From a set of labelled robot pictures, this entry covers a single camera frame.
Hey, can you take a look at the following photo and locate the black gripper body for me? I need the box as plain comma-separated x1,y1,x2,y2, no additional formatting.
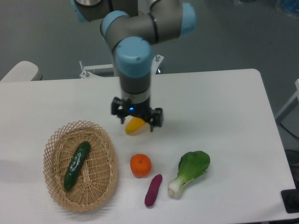
121,92,150,121

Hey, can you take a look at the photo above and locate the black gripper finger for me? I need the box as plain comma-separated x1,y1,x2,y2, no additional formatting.
146,108,163,132
111,97,130,124

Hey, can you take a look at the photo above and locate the green cucumber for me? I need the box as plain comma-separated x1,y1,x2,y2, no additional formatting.
64,141,91,191

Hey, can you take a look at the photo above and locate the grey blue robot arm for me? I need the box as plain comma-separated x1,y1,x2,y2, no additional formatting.
71,0,197,128

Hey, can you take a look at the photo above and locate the woven wicker basket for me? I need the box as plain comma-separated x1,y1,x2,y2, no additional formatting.
43,120,118,212

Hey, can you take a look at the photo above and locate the yellow mango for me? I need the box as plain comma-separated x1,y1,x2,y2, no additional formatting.
125,117,149,136

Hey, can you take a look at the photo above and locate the orange tangerine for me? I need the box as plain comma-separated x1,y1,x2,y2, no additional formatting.
130,154,152,178

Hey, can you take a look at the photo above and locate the green bok choy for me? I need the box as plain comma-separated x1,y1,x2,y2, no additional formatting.
168,151,211,199

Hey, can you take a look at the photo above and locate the purple sweet potato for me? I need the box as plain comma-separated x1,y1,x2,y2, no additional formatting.
144,174,163,207

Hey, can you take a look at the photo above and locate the white chair back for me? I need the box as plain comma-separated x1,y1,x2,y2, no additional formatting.
0,61,43,83

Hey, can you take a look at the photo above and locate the white furniture leg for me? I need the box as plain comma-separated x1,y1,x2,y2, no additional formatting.
274,79,299,123

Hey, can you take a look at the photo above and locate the black device at edge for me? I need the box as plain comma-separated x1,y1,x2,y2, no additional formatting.
281,189,299,214

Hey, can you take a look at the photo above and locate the white metal base frame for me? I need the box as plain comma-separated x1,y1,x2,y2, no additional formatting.
79,54,164,79

